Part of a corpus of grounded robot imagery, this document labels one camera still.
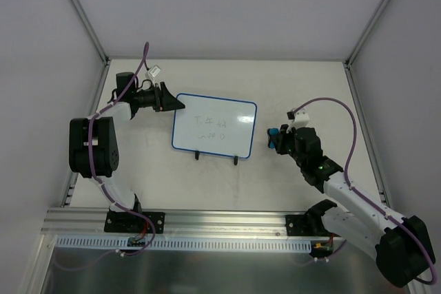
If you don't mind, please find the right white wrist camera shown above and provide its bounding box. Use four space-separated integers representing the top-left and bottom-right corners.
287 108 310 131

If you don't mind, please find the blue whiteboard eraser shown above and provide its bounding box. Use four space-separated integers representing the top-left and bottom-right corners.
267 127 280 149

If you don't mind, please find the blue-framed whiteboard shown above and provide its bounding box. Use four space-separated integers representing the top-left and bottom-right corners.
171 93 258 159

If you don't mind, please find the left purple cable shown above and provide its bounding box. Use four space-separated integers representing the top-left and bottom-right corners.
51 41 158 271

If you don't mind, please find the aluminium mounting rail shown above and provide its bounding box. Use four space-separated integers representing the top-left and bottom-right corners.
41 207 330 239

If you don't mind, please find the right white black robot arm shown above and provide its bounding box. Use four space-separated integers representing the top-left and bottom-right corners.
267 125 436 288

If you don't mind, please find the purple cable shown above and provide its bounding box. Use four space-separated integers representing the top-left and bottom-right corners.
293 96 437 284
51 41 158 271

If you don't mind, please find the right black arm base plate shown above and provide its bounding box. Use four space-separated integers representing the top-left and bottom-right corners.
285 214 314 237

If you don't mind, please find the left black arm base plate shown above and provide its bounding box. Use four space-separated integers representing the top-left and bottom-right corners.
104 211 166 234

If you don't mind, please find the white slotted cable duct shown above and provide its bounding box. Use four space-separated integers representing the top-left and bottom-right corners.
56 235 312 253

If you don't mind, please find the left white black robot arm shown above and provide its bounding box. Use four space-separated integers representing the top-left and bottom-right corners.
69 72 185 232

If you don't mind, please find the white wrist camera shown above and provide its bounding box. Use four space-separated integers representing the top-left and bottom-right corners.
146 65 161 81
287 108 310 131

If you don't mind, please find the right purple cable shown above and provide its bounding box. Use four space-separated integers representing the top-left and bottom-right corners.
293 96 437 284

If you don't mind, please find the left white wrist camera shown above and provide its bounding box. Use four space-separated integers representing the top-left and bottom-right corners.
146 65 161 81

